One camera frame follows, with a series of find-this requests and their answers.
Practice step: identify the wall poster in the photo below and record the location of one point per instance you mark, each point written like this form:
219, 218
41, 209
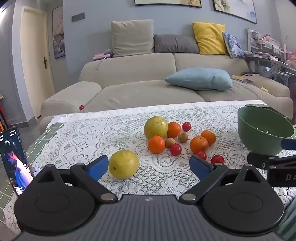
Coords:
59, 32

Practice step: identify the framed landscape painting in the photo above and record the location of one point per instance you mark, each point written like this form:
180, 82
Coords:
166, 2
233, 9

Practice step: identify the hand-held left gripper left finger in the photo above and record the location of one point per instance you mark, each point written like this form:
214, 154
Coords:
98, 167

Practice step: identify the grey striped cushion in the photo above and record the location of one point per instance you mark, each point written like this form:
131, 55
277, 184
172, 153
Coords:
175, 44

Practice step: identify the row of colourful books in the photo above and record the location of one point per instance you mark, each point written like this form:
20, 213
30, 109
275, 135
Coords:
2, 118

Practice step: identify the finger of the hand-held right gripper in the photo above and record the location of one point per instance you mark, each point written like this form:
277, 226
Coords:
256, 160
289, 144

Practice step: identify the pink book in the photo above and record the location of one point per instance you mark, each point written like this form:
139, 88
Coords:
100, 56

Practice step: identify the black notebook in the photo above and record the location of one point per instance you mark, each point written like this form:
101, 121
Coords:
249, 74

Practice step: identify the beige sofa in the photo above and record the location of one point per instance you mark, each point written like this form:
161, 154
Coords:
138, 92

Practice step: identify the stack of books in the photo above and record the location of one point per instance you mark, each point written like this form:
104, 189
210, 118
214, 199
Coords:
263, 55

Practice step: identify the blue patterned pillow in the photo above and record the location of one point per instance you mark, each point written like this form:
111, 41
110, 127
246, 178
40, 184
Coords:
233, 45

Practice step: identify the yellow books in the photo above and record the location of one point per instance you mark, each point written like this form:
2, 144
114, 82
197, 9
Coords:
241, 79

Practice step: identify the beige pillow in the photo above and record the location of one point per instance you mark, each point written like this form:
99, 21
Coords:
131, 38

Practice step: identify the smartphone with lit screen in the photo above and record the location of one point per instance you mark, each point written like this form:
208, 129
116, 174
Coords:
13, 162

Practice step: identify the yellow pillow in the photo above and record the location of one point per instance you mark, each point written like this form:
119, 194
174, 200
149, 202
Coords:
209, 38

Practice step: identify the grey wall switch panel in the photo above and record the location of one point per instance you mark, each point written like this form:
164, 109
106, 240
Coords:
78, 17

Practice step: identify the green colander bowl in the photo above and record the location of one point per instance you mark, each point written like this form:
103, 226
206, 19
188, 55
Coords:
259, 129

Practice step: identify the small brown kiwi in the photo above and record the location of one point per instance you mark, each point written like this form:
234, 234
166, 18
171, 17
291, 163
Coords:
183, 137
170, 142

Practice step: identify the grey study desk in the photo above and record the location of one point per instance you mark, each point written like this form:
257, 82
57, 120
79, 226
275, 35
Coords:
270, 67

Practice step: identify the light blue pillow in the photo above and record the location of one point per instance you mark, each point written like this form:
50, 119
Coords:
198, 78

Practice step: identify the orange mandarin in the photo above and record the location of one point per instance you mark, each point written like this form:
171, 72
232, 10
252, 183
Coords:
156, 144
198, 144
174, 130
210, 137

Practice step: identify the person's light clothing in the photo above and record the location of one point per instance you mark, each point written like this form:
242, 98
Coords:
289, 220

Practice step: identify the white door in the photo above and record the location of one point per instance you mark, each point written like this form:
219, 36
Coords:
34, 58

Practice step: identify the white lace tablecloth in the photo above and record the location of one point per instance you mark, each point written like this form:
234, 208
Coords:
104, 129

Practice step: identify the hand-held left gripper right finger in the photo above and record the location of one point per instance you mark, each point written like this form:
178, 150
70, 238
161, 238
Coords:
200, 165

